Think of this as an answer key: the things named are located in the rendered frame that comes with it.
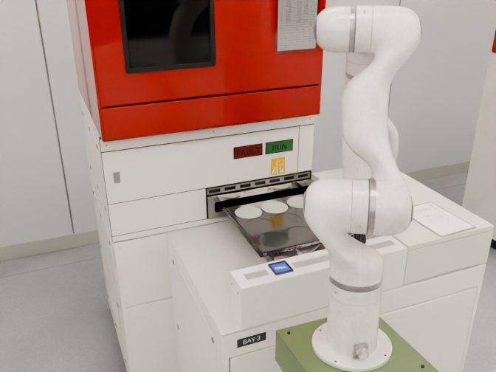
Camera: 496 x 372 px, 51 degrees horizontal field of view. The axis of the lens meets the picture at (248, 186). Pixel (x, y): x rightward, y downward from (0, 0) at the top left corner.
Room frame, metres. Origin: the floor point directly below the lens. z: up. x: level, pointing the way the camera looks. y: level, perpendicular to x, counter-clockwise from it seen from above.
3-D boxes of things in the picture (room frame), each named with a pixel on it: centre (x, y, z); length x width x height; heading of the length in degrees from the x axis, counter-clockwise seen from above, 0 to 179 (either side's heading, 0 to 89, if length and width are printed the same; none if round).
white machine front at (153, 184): (1.82, 0.12, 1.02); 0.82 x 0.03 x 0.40; 112
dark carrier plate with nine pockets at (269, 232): (1.68, -0.14, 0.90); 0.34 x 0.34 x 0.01; 22
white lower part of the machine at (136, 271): (2.13, 0.25, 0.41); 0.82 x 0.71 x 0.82; 112
